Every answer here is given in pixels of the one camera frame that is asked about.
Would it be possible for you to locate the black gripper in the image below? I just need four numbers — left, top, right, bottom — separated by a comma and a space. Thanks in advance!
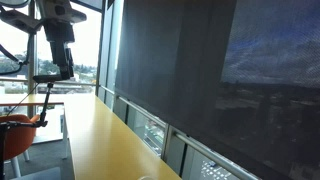
43, 20, 76, 81

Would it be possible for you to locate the yellow side table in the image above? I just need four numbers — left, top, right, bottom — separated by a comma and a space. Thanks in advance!
0, 93, 65, 108

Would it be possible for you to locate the orange chair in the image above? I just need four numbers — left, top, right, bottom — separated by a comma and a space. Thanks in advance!
0, 114, 42, 178

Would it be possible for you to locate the dark mesh window blind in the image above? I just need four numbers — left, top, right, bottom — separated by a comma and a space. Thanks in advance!
114, 0, 320, 180

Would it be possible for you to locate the grey metal handrail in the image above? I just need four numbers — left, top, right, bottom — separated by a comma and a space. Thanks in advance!
99, 84, 262, 180

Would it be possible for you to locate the black bar camera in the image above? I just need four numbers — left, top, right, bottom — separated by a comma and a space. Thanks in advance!
32, 73, 64, 84

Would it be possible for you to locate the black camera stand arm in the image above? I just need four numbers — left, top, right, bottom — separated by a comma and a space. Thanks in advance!
0, 82, 55, 180

